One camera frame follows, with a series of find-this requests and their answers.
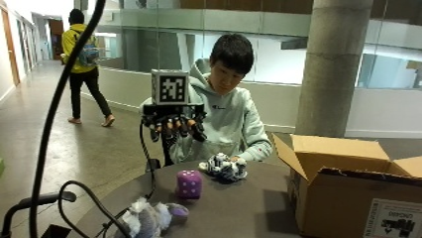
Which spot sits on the black and white plush toy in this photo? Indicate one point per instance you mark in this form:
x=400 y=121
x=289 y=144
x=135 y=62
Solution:
x=221 y=168

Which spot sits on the person in pale green hoodie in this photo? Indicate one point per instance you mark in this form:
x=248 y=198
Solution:
x=228 y=115

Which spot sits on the white cube with black markers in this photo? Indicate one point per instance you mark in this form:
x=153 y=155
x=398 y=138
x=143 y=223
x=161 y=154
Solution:
x=171 y=86

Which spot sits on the purple plush die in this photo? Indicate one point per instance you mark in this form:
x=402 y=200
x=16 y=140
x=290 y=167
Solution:
x=189 y=184

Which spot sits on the grey and purple plush toy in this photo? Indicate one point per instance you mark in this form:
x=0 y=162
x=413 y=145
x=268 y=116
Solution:
x=147 y=218

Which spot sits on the glass railing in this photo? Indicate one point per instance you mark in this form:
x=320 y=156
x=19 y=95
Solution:
x=272 y=49

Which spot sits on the grey concrete pillar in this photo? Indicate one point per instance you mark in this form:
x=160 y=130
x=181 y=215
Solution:
x=334 y=66

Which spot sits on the small black box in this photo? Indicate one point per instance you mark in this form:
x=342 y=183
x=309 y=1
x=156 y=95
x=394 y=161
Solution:
x=56 y=231

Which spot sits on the brown cardboard box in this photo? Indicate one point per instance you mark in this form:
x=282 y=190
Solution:
x=352 y=191

